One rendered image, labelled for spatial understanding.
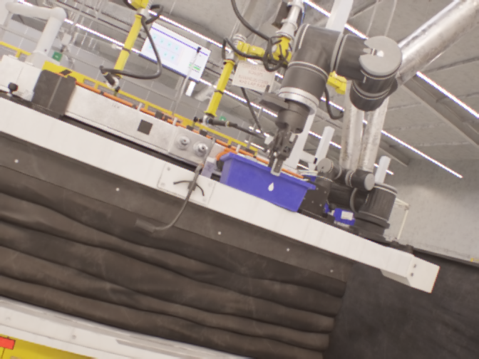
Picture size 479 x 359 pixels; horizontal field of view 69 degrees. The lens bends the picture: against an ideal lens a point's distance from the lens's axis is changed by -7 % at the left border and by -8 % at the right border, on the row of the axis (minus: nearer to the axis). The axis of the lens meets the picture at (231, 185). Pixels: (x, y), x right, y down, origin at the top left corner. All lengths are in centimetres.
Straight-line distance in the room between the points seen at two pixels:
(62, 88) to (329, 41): 83
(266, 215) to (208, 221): 15
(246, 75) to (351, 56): 225
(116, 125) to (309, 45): 69
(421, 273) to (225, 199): 69
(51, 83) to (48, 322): 75
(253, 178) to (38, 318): 58
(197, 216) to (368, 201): 167
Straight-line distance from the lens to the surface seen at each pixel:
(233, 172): 90
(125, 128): 130
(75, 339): 92
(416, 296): 177
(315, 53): 95
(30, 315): 91
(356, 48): 96
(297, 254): 104
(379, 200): 243
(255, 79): 314
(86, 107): 131
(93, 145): 84
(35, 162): 90
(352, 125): 256
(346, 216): 472
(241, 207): 90
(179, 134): 130
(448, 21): 124
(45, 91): 131
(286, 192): 94
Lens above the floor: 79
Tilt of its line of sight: 3 degrees up
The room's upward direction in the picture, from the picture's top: 20 degrees clockwise
